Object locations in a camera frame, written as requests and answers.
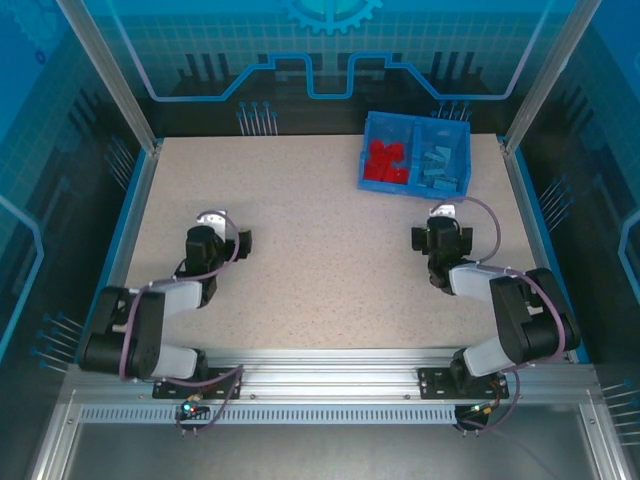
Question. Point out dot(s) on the blue lego brick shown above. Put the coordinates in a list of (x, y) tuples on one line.
[(446, 184), (434, 172), (431, 160)]

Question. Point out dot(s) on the red lego brick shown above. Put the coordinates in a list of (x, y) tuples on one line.
[(396, 148), (400, 175), (384, 175), (376, 146), (371, 171), (384, 159)]

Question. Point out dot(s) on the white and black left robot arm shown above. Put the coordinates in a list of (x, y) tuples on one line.
[(150, 325)]

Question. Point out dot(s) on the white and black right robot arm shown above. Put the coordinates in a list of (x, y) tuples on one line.
[(530, 320)]

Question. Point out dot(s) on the blue divided plastic container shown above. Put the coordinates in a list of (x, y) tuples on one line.
[(390, 186)]

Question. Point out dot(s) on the small LED connector board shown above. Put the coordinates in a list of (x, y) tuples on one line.
[(482, 410), (190, 409)]

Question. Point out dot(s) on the grey metal base panel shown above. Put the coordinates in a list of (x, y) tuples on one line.
[(320, 455)]

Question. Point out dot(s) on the aluminium side rail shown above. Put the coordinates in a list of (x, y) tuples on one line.
[(129, 240), (539, 240)]

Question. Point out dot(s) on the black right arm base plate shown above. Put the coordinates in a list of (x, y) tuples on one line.
[(432, 385)]

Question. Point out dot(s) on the aluminium mounting rail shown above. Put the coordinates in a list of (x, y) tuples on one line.
[(330, 370)]

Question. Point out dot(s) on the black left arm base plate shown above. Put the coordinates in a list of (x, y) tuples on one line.
[(162, 387)]

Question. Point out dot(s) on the aluminium frame post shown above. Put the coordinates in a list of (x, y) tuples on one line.
[(112, 75), (545, 75)]

